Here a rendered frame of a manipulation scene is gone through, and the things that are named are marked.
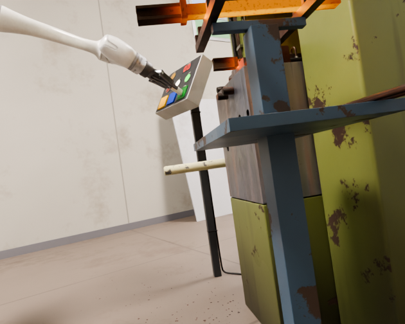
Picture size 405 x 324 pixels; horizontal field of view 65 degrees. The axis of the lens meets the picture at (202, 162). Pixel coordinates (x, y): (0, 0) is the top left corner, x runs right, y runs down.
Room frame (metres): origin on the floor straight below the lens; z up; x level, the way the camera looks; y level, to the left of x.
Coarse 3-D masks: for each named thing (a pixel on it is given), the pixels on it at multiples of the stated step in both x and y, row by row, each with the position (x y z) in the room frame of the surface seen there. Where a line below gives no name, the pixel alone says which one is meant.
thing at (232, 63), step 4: (212, 60) 1.22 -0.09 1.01; (216, 60) 1.21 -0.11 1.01; (220, 60) 1.21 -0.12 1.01; (224, 60) 1.22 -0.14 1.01; (228, 60) 1.22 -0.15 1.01; (232, 60) 1.22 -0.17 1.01; (236, 60) 1.21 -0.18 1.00; (216, 64) 1.21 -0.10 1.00; (220, 64) 1.21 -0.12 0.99; (224, 64) 1.22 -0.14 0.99; (228, 64) 1.22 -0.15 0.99; (232, 64) 1.22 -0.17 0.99; (236, 64) 1.21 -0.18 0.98; (216, 68) 1.20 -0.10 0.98; (220, 68) 1.20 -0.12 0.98; (224, 68) 1.21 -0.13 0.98; (228, 68) 1.21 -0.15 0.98; (232, 68) 1.22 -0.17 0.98
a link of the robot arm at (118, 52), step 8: (104, 40) 1.38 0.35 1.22; (112, 40) 1.38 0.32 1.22; (120, 40) 1.41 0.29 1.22; (104, 48) 1.38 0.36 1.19; (112, 48) 1.39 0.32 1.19; (120, 48) 1.40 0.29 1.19; (128, 48) 1.42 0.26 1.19; (112, 56) 1.40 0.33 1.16; (120, 56) 1.41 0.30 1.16; (128, 56) 1.42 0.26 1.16; (120, 64) 1.44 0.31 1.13; (128, 64) 1.45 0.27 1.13
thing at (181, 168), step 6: (198, 162) 1.56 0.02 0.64; (204, 162) 1.56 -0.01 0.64; (210, 162) 1.56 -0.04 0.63; (216, 162) 1.56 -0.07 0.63; (222, 162) 1.57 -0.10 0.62; (168, 168) 1.52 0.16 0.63; (174, 168) 1.52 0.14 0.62; (180, 168) 1.53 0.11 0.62; (186, 168) 1.53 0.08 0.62; (192, 168) 1.54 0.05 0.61; (198, 168) 1.55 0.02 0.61; (204, 168) 1.56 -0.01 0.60; (210, 168) 1.57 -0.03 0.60; (168, 174) 1.53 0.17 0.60
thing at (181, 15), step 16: (240, 0) 0.66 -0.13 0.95; (256, 0) 0.67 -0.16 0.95; (272, 0) 0.67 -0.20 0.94; (288, 0) 0.67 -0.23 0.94; (336, 0) 0.69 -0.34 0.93; (144, 16) 0.64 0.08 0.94; (160, 16) 0.64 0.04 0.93; (176, 16) 0.64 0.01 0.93; (192, 16) 0.66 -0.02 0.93; (224, 16) 0.68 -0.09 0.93
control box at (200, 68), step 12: (192, 60) 1.71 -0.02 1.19; (204, 60) 1.65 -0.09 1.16; (180, 72) 1.79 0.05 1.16; (192, 72) 1.64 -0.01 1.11; (204, 72) 1.64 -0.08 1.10; (180, 84) 1.71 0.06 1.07; (192, 84) 1.59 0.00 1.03; (204, 84) 1.64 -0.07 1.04; (168, 96) 1.77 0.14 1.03; (192, 96) 1.58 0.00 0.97; (168, 108) 1.72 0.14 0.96; (180, 108) 1.68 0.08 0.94; (192, 108) 1.64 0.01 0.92
